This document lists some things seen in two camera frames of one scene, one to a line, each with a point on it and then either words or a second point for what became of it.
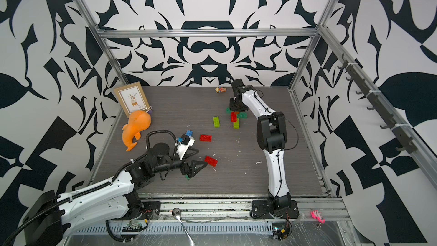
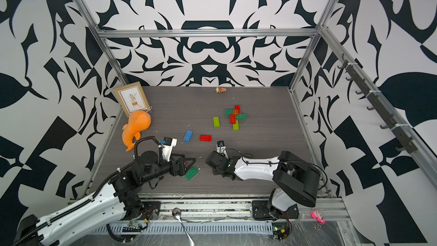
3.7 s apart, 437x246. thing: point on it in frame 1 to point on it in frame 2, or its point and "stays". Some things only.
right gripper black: (233, 107) to (214, 172)
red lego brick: (233, 117) stays
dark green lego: (242, 114) stays
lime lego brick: (236, 124) stays
